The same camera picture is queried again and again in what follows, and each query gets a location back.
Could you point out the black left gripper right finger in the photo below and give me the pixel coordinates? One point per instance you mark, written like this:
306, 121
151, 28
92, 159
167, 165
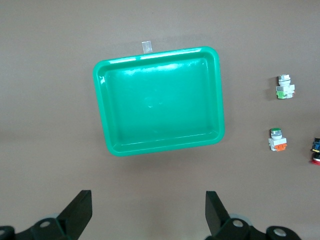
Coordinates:
217, 215

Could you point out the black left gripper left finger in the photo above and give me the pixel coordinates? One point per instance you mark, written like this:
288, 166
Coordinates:
75, 215

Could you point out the green push button orange block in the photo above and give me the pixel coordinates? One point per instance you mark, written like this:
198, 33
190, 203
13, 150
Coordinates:
277, 140

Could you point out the green plastic tray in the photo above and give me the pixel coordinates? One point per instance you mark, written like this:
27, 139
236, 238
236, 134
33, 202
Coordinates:
160, 102

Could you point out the push button with green block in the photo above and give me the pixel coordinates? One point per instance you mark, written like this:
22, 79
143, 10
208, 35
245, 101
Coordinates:
285, 88

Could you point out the clear tape piece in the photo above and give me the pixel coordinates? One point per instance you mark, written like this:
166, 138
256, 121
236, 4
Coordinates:
147, 47

